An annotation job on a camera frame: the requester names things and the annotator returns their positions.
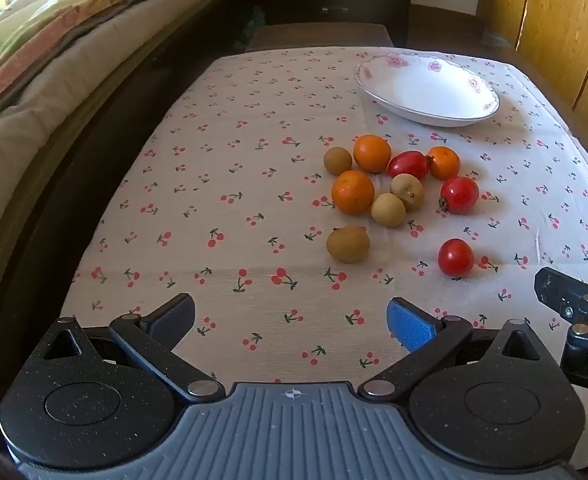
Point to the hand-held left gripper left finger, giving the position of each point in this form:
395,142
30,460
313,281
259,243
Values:
171,320

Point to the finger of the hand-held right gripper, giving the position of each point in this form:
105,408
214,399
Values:
548,285
586,355

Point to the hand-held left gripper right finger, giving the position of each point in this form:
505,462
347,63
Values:
411,325

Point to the red tomato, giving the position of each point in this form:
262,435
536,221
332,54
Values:
455,257
459,195
406,165

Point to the brown longan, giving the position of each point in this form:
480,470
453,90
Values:
348,244
388,211

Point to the brown kiwi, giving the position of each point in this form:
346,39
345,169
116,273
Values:
406,191
338,160

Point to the mandarin orange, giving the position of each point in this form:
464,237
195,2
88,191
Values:
372,153
352,192
444,162

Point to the white floral plate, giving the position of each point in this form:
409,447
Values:
423,95

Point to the cherry print tablecloth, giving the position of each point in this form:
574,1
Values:
224,170

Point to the bed with floral blanket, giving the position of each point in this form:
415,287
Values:
39,90
74,170

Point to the yellow wooden wardrobe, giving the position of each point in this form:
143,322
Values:
563,25

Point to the dark wooden stool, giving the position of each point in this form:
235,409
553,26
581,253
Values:
319,37

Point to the teal plastic bag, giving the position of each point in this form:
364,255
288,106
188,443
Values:
253,22

